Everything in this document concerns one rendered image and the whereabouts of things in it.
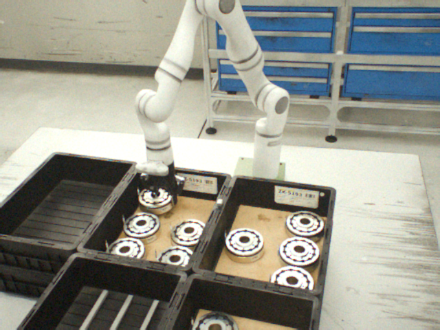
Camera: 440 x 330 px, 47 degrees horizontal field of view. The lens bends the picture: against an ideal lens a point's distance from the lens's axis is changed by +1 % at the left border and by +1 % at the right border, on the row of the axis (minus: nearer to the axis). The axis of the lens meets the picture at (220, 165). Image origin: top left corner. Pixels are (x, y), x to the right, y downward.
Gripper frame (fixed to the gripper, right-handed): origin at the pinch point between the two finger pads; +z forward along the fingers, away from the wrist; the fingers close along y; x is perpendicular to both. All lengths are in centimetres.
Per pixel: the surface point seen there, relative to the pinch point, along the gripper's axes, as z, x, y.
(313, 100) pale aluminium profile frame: 58, -184, -26
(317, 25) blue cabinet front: 10, -186, -25
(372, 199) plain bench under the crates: 17, -35, -60
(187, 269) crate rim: -5.9, 30.5, -17.3
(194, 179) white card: -3.1, -7.2, -7.0
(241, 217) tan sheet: 4.2, -1.4, -22.7
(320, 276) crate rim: -6, 26, -47
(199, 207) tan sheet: 4.2, -3.4, -9.2
